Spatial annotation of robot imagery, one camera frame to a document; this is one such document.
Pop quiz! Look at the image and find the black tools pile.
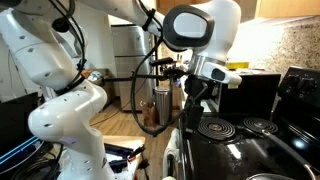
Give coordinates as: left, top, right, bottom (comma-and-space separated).
104, 143, 147, 174

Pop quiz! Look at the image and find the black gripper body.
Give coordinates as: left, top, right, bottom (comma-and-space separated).
183, 75, 210, 108

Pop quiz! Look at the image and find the pale yellow towel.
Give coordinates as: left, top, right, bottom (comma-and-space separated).
162, 128, 183, 180

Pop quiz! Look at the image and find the stainless steel trash can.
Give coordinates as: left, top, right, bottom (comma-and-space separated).
153, 85, 173, 127

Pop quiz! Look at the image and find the large coil burner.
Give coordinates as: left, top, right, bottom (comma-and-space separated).
196, 117, 237, 142

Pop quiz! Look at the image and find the light wooden table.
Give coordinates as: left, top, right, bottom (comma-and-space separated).
103, 134, 147, 180

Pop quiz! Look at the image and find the black round stand camera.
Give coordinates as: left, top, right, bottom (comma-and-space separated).
51, 16, 72, 34

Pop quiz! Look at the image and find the small coil burner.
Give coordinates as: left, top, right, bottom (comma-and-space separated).
242, 116, 279, 135

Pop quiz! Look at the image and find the black cable bundle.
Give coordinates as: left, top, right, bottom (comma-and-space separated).
9, 143, 65, 180

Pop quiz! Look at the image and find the black microwave oven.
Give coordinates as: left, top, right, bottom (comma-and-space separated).
199, 69, 282, 119

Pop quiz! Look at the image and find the yellow box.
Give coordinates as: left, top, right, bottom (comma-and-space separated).
225, 60, 250, 70

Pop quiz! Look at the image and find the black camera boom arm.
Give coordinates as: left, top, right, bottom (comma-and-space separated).
101, 57, 189, 84

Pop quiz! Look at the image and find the black electric stove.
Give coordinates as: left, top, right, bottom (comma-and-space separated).
178, 66, 320, 180

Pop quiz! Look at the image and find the stainless steel refrigerator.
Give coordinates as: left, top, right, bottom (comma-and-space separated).
110, 23, 157, 112

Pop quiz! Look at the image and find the small brown bag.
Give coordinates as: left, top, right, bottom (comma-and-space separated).
141, 101, 159, 129

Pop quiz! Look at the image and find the white paper sheet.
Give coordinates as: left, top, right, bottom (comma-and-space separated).
237, 68, 266, 75

